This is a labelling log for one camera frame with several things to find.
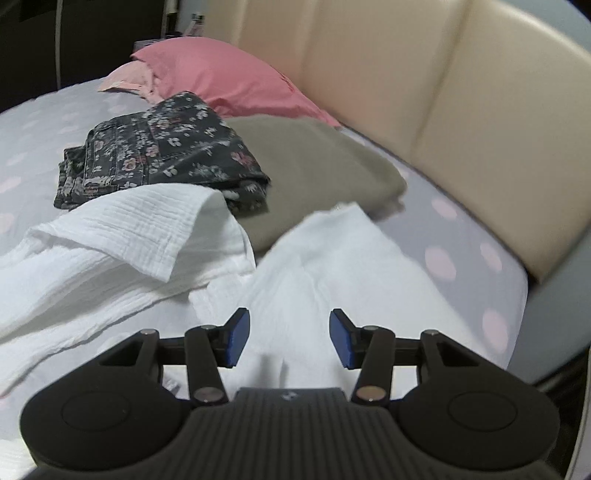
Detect light pink cloth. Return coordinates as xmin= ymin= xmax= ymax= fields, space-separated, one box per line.
xmin=97 ymin=61 xmax=163 ymax=104

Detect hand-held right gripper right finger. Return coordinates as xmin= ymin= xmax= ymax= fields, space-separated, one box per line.
xmin=329 ymin=308 xmax=482 ymax=408

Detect dark cabinet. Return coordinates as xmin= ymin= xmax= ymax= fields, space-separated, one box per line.
xmin=0 ymin=0 xmax=197 ymax=114

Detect white cable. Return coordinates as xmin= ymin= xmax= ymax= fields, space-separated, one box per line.
xmin=54 ymin=0 xmax=64 ymax=89

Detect dark floral folded pants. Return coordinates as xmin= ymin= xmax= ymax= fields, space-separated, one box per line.
xmin=53 ymin=91 xmax=272 ymax=216

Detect olive folded garment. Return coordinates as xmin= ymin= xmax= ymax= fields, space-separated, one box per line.
xmin=224 ymin=114 xmax=408 ymax=253

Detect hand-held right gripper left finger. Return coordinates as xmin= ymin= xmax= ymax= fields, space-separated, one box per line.
xmin=99 ymin=308 xmax=251 ymax=408

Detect grey bed frame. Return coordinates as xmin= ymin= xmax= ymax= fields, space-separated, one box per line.
xmin=508 ymin=258 xmax=591 ymax=480

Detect pink ruffled fabric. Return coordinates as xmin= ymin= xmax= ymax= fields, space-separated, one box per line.
xmin=130 ymin=36 xmax=343 ymax=129

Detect beige padded headboard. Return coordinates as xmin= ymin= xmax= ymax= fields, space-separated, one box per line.
xmin=203 ymin=0 xmax=591 ymax=285

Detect white crinkled garment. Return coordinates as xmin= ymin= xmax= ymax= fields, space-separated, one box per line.
xmin=0 ymin=184 xmax=514 ymax=464

